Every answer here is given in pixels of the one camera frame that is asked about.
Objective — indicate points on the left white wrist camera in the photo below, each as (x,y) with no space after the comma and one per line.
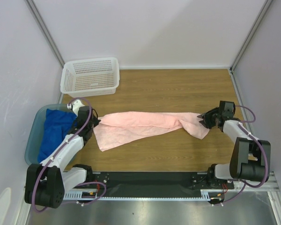
(75,106)

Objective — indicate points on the white perforated plastic basket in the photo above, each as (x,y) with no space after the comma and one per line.
(90,77)

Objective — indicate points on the right aluminium frame post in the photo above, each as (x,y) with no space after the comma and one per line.
(262,13)

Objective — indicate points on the left aluminium frame post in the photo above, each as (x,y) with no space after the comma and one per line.
(45,31)

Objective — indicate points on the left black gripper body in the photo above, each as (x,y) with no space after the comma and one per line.
(91,126)

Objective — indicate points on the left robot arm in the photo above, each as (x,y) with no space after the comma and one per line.
(61,159)

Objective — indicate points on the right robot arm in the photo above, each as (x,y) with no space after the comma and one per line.
(250,159)

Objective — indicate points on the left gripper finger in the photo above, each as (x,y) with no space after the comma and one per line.
(94,115)
(95,122)

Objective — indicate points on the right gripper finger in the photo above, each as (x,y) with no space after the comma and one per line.
(202,116)
(202,122)

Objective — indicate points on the blue towel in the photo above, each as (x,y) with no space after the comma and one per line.
(56,126)

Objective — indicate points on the pink towel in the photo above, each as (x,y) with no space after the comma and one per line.
(120,128)

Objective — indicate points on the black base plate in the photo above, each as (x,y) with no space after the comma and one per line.
(158,184)

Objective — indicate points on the slotted aluminium rail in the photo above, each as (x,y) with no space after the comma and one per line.
(89,195)

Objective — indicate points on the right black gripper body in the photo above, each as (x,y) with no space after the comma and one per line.
(207,119)

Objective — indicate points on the aluminium frame post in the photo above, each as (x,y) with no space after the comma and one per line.
(262,13)
(45,31)

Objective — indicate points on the blue translucent plastic tub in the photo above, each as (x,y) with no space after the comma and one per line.
(37,132)

